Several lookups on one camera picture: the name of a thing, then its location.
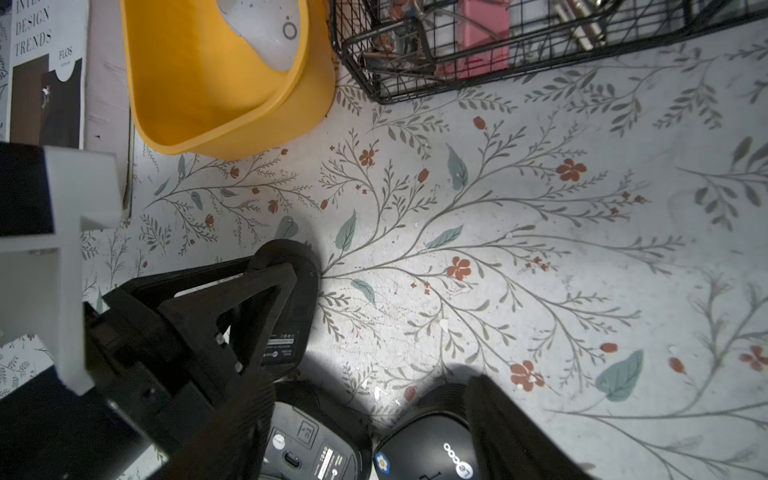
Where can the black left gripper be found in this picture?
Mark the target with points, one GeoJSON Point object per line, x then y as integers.
{"type": "Point", "coordinates": [219, 321]}

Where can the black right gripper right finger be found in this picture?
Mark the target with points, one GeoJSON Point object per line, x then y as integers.
{"type": "Point", "coordinates": [507, 443]}

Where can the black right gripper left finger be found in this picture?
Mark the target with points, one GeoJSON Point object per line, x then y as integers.
{"type": "Point", "coordinates": [233, 444]}

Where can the black mouse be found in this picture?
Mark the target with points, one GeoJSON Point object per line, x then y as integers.
{"type": "Point", "coordinates": [291, 332]}
{"type": "Point", "coordinates": [431, 441]}
{"type": "Point", "coordinates": [315, 437]}

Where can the grey computer mouse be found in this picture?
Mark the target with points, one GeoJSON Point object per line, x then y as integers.
{"type": "Point", "coordinates": [270, 27]}

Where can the yellow plastic storage box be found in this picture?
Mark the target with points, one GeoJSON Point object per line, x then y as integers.
{"type": "Point", "coordinates": [197, 87]}

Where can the floral table mat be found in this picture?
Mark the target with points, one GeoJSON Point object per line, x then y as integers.
{"type": "Point", "coordinates": [593, 238]}

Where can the interior design trends book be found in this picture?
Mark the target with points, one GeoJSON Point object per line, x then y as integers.
{"type": "Point", "coordinates": [64, 81]}

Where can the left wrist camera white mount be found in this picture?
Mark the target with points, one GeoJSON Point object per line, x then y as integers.
{"type": "Point", "coordinates": [49, 196]}

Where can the black wire desk organizer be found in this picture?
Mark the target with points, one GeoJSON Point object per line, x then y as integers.
{"type": "Point", "coordinates": [403, 50]}

